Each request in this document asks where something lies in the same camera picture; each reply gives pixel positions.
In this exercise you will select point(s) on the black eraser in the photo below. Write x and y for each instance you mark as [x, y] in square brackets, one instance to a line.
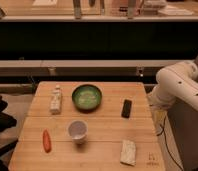
[126, 110]

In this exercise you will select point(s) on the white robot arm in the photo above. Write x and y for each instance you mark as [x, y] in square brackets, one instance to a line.
[175, 81]

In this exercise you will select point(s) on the green bowl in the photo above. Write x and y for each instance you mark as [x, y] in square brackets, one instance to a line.
[86, 97]

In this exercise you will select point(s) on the white tube bottle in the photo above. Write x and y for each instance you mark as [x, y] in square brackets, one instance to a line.
[56, 99]

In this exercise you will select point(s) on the white cup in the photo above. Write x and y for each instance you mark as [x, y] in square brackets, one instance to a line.
[77, 130]

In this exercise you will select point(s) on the orange carrot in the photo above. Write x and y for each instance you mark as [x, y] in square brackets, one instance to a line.
[46, 141]

